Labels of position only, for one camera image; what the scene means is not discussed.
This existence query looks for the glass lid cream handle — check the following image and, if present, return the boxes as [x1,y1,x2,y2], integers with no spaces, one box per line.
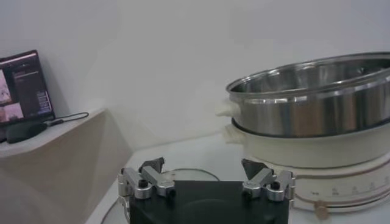
[100,168,221,224]

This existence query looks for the stainless steel steamer basket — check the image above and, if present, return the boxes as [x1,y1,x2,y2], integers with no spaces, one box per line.
[216,52,390,138]

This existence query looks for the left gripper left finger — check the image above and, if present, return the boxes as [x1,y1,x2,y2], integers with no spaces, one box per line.
[118,156,177,200]

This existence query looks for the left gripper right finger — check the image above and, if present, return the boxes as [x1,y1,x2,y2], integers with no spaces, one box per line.
[241,158,296,202]

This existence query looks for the thin black laptop cable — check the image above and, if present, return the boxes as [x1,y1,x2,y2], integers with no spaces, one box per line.
[44,111,90,127]

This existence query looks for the cream electric cooking pot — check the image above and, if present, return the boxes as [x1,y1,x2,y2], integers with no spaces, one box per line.
[224,121,390,220]

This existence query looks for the black laptop pink windows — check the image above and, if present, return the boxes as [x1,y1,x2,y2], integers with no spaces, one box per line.
[0,50,56,142]

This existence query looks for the black computer mouse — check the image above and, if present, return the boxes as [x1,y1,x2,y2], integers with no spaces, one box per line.
[5,121,48,144]

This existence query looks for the white side table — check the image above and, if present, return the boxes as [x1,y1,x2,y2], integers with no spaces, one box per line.
[0,107,133,224]

